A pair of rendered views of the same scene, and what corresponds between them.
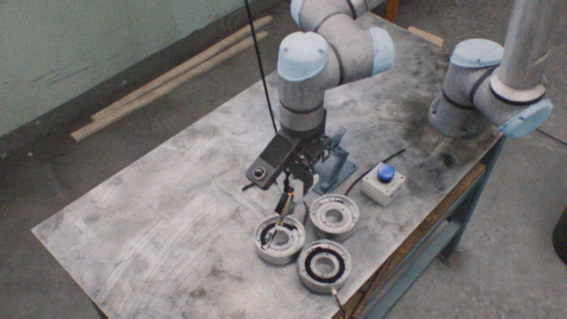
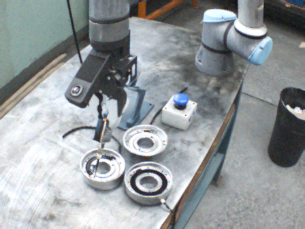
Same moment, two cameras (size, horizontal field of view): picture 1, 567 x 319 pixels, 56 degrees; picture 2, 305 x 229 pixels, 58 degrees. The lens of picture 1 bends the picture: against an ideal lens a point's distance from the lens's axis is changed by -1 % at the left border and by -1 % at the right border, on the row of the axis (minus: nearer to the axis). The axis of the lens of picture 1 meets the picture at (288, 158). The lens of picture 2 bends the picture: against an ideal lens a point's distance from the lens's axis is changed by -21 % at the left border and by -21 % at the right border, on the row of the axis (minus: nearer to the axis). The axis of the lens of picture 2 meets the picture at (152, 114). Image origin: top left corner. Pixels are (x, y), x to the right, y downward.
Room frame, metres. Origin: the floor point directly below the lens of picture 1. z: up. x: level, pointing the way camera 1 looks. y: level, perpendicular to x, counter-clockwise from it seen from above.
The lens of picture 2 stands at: (0.12, 0.05, 1.40)
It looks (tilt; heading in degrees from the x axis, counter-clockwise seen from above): 40 degrees down; 344
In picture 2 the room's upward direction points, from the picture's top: 3 degrees clockwise
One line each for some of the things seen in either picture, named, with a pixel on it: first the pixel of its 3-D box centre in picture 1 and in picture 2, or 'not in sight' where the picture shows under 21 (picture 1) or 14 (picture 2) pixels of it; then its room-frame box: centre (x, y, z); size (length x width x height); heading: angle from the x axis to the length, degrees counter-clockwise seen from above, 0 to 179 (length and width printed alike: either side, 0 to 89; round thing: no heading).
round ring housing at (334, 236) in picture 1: (333, 218); (145, 145); (0.69, -0.10, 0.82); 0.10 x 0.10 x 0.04
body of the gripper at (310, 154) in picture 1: (301, 140); (110, 60); (0.67, -0.02, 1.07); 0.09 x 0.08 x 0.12; 139
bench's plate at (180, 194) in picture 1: (316, 156); (117, 104); (0.89, -0.07, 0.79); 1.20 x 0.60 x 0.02; 138
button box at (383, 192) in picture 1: (384, 182); (180, 111); (0.79, -0.22, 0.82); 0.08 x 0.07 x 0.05; 138
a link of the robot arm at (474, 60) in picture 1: (475, 70); (220, 27); (1.03, -0.45, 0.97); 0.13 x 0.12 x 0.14; 27
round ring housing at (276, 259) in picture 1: (279, 240); (102, 170); (0.63, 0.01, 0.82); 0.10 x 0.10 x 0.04
